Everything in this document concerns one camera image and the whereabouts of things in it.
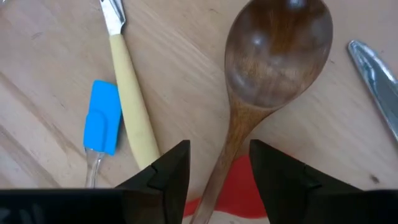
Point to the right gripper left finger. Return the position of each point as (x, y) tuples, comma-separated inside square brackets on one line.
[(161, 193)]

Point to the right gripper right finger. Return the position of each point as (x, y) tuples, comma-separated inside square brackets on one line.
[(295, 193)]

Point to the red silicone spoon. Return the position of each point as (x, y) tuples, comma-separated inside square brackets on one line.
[(239, 189)]

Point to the large dark wooden spoon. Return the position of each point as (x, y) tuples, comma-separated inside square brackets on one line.
[(276, 56)]

